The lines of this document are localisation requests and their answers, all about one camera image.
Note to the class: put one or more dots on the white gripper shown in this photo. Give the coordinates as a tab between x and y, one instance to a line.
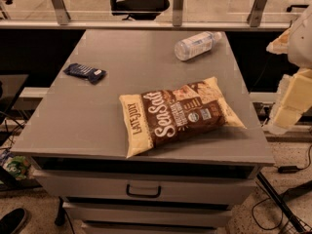
301	44

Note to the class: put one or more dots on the clear blue plastic water bottle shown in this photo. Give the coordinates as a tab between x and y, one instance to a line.
196	45

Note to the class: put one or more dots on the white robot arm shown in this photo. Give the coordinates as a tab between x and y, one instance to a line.
300	43

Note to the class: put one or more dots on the dark blue rxbar blueberry bar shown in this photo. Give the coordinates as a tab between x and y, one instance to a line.
93	75

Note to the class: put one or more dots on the late july sea salt chips bag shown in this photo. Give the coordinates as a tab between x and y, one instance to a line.
156	118

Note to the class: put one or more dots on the black office chair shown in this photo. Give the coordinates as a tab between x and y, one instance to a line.
139	9

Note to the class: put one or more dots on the grey drawer cabinet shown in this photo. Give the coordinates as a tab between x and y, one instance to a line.
158	146

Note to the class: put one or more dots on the green snack package on floor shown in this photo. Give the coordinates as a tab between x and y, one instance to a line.
16	166

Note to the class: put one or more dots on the black shoe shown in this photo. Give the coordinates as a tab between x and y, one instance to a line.
12	222

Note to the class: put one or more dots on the metal railing frame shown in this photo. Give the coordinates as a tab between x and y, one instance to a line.
218	14

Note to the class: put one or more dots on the black power adapter with cable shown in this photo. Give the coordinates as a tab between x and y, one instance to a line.
295	169

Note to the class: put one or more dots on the black drawer handle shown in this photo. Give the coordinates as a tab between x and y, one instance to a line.
143	192

